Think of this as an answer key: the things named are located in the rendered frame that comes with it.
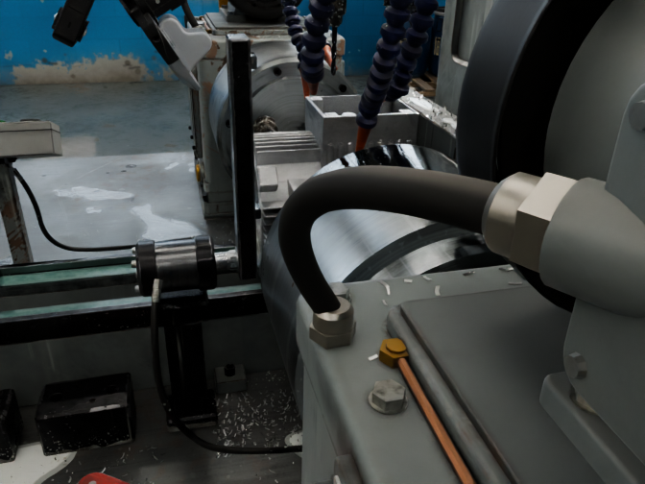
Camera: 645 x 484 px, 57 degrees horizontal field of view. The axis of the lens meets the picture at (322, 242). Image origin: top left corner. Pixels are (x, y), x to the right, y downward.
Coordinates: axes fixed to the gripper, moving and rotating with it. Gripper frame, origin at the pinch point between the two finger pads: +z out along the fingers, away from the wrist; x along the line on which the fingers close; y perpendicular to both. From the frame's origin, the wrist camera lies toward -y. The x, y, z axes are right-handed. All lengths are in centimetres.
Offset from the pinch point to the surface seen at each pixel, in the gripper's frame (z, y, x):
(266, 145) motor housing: 9.4, 4.3, -7.8
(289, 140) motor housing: 10.8, 7.1, -6.9
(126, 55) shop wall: 62, -77, 541
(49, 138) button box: -0.5, -23.2, 16.4
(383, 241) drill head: 6.7, 8.5, -43.1
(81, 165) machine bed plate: 19, -40, 76
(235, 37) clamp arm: -5.6, 7.6, -20.7
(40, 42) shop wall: 14, -135, 542
